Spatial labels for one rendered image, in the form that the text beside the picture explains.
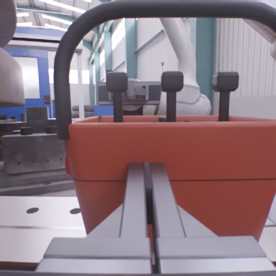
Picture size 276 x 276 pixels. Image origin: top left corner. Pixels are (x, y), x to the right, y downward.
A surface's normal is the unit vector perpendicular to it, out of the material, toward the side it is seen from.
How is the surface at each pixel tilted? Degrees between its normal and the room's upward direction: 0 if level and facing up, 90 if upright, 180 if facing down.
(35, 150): 90
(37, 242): 0
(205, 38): 90
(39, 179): 90
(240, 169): 97
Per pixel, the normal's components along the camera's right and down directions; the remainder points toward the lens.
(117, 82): -0.01, 0.15
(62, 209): -0.01, -0.99
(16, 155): 0.37, 0.14
